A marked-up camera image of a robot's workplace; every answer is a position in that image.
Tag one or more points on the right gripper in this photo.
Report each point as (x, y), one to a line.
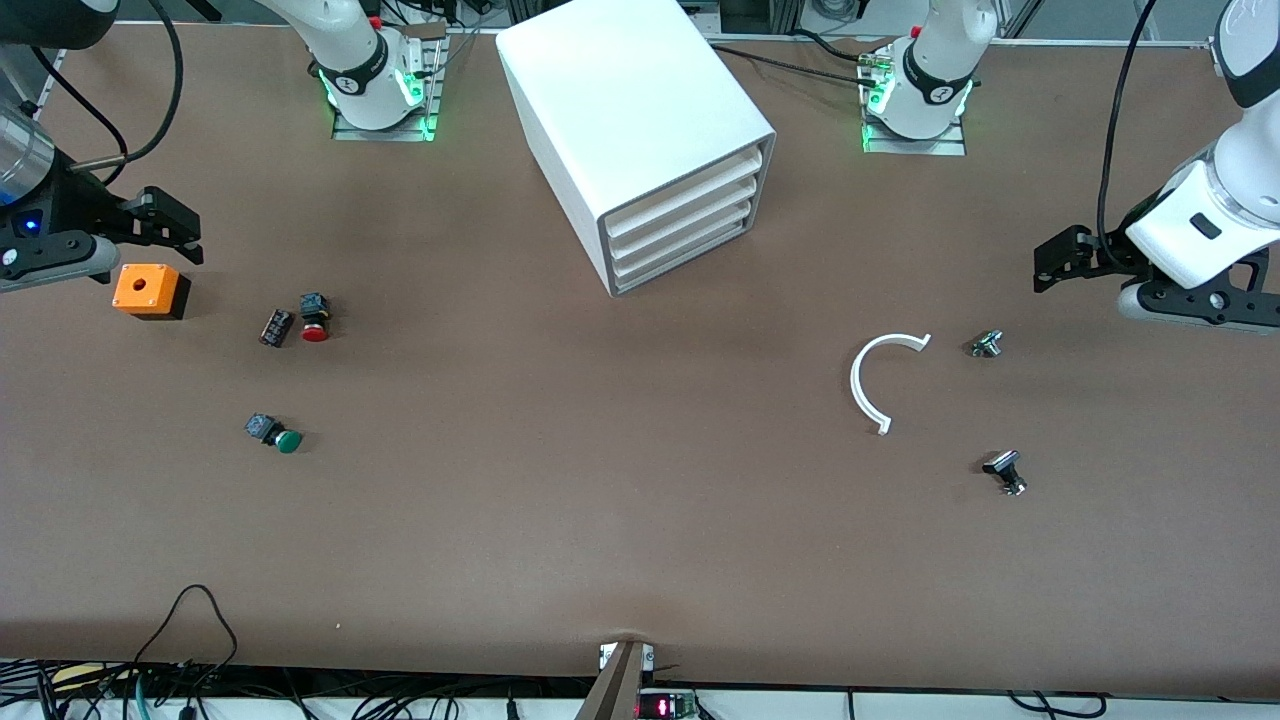
(82, 205)

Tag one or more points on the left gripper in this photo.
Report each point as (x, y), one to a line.
(1118, 251)

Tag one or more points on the red push button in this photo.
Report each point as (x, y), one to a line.
(315, 333)

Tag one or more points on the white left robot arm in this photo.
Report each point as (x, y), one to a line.
(940, 70)

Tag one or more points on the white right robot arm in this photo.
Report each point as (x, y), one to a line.
(350, 60)

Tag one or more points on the orange button box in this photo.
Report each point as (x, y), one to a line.
(140, 288)

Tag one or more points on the green push button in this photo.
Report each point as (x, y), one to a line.
(288, 441)

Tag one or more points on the small metal bolt upper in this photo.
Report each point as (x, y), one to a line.
(987, 344)

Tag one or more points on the black contact block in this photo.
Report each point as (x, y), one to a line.
(277, 328)

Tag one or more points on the white curved plastic piece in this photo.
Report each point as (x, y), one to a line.
(855, 385)

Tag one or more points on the red display device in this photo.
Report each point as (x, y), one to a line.
(665, 708)

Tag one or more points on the aluminium frame profile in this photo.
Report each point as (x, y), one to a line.
(45, 85)

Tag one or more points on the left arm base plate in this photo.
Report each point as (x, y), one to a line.
(930, 147)

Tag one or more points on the black knob switch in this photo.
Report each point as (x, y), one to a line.
(1003, 465)

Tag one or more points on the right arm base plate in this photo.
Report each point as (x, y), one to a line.
(432, 95)

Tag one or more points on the camera mount strut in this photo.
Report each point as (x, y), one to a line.
(615, 690)

